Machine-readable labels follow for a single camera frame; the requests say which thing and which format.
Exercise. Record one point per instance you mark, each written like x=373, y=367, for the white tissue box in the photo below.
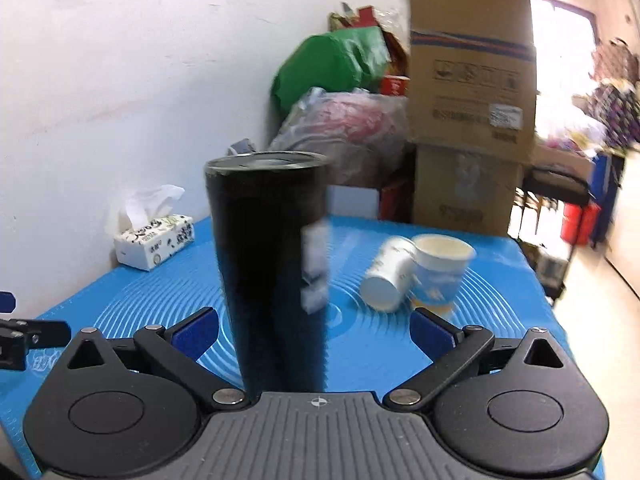
x=150, y=242

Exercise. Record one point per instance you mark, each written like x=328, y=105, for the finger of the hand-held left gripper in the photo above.
x=6, y=301
x=42, y=334

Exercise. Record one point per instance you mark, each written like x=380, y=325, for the green plastic bag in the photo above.
x=330, y=67

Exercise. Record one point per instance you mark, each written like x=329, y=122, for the floral cloth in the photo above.
x=617, y=95

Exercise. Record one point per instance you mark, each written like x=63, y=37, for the small cardboard box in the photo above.
x=465, y=195

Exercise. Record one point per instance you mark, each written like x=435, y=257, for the blue and white paper cup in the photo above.
x=440, y=272

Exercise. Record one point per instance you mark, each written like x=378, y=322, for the blue ribbed mat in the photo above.
x=160, y=290

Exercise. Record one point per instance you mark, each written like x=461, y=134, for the red fire extinguishers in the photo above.
x=579, y=222

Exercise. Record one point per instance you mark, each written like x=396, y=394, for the clear plastic bag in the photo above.
x=345, y=130

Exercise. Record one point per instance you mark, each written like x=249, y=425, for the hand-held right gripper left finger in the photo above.
x=194, y=334

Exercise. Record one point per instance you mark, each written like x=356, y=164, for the tall black cup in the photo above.
x=270, y=270

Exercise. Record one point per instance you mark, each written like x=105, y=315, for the black bag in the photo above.
x=560, y=184

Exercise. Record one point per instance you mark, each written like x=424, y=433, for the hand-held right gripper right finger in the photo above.
x=431, y=334

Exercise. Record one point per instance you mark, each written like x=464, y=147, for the blue board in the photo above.
x=607, y=195

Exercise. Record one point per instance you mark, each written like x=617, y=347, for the large cardboard box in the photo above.
x=470, y=70

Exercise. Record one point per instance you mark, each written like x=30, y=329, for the red carton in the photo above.
x=396, y=200

